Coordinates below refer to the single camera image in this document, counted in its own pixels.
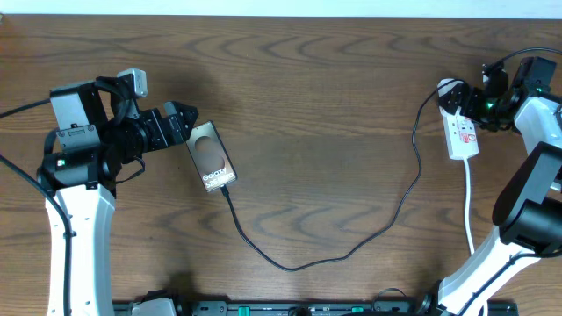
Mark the white power strip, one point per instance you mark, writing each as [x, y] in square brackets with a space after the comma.
[460, 135]

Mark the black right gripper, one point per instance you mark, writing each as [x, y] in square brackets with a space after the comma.
[471, 97]

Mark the white USB charger adapter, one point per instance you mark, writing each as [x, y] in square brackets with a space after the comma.
[446, 85]

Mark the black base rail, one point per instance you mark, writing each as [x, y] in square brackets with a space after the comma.
[167, 306]

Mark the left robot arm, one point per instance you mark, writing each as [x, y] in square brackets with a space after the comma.
[100, 129]

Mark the Galaxy S25 Ultra smartphone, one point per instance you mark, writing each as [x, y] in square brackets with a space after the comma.
[210, 157]

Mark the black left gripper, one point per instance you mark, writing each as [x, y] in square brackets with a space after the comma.
[162, 136]

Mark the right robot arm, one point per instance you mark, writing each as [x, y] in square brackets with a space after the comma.
[526, 220]

